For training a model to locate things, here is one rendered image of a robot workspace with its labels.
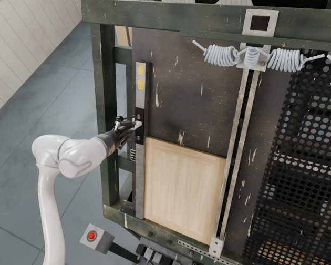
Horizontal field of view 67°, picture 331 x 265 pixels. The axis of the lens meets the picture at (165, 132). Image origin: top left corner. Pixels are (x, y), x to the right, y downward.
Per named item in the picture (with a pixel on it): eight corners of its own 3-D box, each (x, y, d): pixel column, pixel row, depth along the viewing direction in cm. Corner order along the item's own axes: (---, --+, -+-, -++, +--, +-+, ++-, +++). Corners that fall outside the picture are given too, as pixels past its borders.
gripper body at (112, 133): (114, 155, 99) (128, 145, 107) (114, 135, 96) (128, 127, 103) (100, 150, 102) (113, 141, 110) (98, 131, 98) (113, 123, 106)
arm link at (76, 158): (106, 138, 90) (78, 132, 95) (73, 158, 77) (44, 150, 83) (110, 164, 94) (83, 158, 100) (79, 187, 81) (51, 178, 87)
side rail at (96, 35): (112, 194, 175) (102, 203, 166) (104, 22, 127) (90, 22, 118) (120, 197, 173) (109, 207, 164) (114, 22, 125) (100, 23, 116)
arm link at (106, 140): (106, 141, 90) (116, 135, 95) (86, 135, 94) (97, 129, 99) (107, 163, 94) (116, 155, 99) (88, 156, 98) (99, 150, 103)
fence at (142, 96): (138, 212, 161) (135, 216, 158) (140, 60, 119) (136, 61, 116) (145, 215, 159) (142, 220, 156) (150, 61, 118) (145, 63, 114)
